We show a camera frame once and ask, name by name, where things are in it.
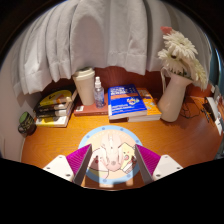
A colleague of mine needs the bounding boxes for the blue cover book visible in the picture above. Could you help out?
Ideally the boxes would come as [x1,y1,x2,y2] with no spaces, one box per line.
[107,83,148,121]

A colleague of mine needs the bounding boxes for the cream travel cup with lid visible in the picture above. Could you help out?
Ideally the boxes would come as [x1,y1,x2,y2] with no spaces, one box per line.
[72,66,97,107]

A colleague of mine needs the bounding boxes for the white ceramic jug vase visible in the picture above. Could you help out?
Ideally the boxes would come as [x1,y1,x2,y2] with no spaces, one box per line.
[157,66,194,123]

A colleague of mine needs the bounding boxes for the white curtain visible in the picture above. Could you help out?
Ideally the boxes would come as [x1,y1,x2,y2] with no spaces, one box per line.
[13,0,214,98]

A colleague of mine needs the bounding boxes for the black cable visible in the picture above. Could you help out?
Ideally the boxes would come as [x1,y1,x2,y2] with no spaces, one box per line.
[179,98,206,120]

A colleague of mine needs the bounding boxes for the white and yellow book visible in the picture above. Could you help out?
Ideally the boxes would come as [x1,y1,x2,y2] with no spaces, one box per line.
[34,113,73,128]

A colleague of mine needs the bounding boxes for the round cartoon print mouse pad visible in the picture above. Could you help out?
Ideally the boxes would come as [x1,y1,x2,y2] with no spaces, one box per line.
[78,124,144,186]

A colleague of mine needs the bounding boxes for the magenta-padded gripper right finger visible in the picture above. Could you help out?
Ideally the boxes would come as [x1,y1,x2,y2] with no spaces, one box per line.
[134,143,184,185]

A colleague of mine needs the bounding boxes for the clear spray bottle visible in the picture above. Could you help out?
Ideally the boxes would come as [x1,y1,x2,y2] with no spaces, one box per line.
[93,76,106,109]

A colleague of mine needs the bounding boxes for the black spine book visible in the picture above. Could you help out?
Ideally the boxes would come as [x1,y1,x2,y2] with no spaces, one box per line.
[35,106,74,120]
[34,101,75,114]

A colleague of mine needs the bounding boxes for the reddish brown flat book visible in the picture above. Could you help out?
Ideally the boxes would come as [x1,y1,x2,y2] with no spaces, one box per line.
[73,93,110,117]

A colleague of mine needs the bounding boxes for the orange cover book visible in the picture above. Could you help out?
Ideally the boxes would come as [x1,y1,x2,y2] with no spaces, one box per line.
[127,87,163,123]

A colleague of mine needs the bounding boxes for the pink computer mouse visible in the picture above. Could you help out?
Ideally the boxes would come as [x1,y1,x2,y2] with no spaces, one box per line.
[96,130,129,173]

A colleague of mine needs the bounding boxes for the white daisy flower bunch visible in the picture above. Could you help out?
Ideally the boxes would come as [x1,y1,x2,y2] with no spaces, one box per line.
[157,25,208,92]

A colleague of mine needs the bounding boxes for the green and black mug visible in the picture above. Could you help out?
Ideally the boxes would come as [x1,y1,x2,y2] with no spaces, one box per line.
[17,111,37,137]

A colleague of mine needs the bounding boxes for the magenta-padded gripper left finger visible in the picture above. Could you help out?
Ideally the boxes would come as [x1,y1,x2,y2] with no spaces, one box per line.
[42,143,94,186]

